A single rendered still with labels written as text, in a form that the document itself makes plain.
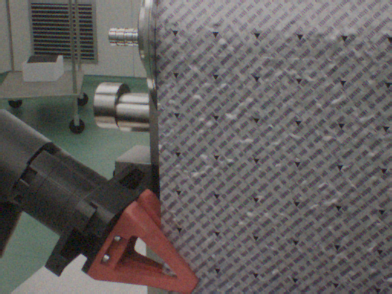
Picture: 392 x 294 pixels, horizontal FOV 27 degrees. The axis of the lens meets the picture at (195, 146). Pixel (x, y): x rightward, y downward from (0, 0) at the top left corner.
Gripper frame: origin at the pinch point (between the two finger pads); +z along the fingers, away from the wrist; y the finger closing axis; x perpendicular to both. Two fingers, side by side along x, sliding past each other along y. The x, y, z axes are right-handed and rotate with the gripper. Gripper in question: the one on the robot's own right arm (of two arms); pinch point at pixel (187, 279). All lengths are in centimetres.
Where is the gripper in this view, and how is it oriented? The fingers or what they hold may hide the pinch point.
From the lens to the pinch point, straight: 62.4
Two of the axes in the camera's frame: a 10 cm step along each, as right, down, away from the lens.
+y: -3.1, 2.6, -9.1
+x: 4.7, -7.9, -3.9
